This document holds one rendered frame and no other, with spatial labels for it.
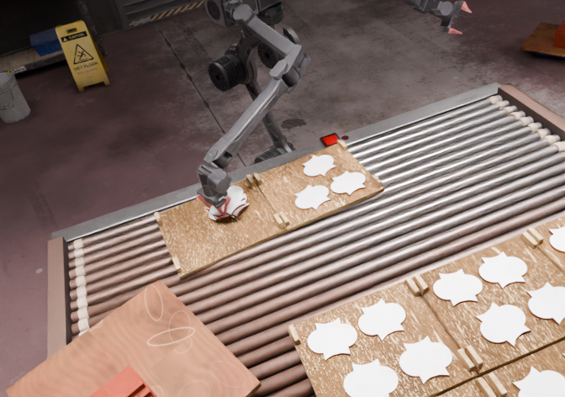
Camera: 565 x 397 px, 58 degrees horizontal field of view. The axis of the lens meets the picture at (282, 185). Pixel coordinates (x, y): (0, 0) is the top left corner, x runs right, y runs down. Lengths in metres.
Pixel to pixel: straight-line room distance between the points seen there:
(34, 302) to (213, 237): 1.72
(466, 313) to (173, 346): 0.84
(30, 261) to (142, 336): 2.17
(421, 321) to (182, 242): 0.88
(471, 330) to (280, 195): 0.85
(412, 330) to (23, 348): 2.24
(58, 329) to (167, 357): 0.47
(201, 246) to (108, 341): 0.48
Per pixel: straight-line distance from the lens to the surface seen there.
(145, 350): 1.53
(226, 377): 1.41
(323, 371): 1.49
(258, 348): 1.58
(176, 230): 1.95
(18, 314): 3.38
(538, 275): 1.74
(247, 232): 1.85
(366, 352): 1.52
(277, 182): 2.03
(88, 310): 1.87
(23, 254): 3.73
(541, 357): 1.58
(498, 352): 1.55
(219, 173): 1.73
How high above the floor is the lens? 2.25
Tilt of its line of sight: 41 degrees down
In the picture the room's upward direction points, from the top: 11 degrees counter-clockwise
